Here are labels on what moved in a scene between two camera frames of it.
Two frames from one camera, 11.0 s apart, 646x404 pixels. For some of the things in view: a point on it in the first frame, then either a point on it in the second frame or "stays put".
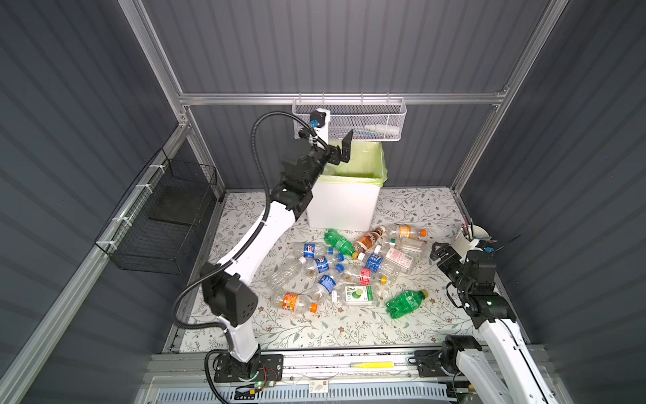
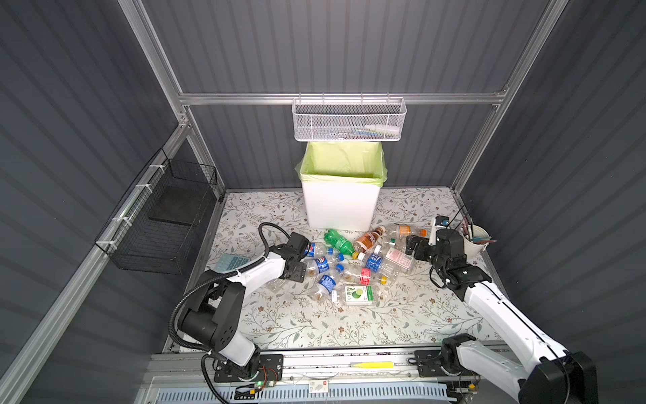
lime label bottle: x=359 y=295 stays put
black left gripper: x=330 y=158 to x=299 y=273
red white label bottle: x=397 y=257 stays put
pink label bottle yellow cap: x=363 y=276 stays put
